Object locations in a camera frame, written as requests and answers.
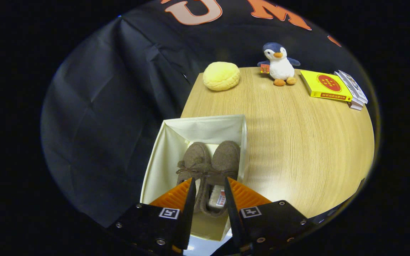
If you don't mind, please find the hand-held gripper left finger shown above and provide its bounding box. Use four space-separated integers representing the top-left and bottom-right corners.
107 177 196 255

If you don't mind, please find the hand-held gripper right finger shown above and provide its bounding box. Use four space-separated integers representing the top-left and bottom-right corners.
224 177 314 255

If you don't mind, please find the brown fuzzy shoe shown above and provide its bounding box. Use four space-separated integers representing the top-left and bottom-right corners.
176 142 212 189
200 140 242 217

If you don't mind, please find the beige fabric storage box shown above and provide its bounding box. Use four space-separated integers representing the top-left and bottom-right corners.
140 114 248 242

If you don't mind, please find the black backdrop cloth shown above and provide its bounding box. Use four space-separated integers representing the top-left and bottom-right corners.
41 0 344 228

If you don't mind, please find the yellow plush bun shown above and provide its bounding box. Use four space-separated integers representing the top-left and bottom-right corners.
203 61 241 91

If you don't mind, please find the blue white penguin plush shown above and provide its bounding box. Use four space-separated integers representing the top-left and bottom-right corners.
257 42 301 87

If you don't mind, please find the yellow book with red circle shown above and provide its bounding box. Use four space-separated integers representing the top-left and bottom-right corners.
300 70 353 103

